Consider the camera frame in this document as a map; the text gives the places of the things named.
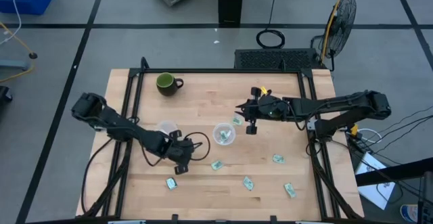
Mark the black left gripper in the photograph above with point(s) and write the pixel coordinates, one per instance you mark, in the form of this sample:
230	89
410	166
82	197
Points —
181	151

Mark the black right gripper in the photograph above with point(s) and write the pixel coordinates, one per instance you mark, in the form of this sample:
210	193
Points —
270	107

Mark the green white sweetener packet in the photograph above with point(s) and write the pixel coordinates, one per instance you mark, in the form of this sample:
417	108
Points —
171	183
248	183
278	158
237	120
224	135
217	164
290	190

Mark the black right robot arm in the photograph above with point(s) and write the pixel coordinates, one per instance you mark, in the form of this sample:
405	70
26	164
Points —
338	107

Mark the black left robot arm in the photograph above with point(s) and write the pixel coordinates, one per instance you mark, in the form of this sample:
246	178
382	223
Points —
118	126

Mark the clear plastic cup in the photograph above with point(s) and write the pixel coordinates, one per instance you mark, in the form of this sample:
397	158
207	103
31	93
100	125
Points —
166	126
218	129

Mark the yellow tag on gripper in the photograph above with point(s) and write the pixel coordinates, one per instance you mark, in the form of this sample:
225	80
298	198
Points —
264	90

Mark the black vented metal case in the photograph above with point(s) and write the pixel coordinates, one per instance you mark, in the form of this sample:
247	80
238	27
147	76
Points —
270	59

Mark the dark green ceramic mug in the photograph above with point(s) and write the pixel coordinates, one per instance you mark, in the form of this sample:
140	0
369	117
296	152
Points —
165	85

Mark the yellow plug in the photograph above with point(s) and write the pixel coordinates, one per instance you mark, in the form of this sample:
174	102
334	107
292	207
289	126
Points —
354	129

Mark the black upright tower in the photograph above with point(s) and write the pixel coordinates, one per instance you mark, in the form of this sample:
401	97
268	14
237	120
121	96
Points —
230	0

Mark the black floor fan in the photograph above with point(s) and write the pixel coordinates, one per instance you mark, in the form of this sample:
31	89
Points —
341	24

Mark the white printed paper sheet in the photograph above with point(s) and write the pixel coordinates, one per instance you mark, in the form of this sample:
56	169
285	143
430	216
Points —
367	164

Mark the black metal beam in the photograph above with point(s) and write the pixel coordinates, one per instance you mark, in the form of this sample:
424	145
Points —
406	171

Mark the black metal table frame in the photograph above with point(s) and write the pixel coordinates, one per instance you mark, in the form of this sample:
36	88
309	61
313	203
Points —
216	70

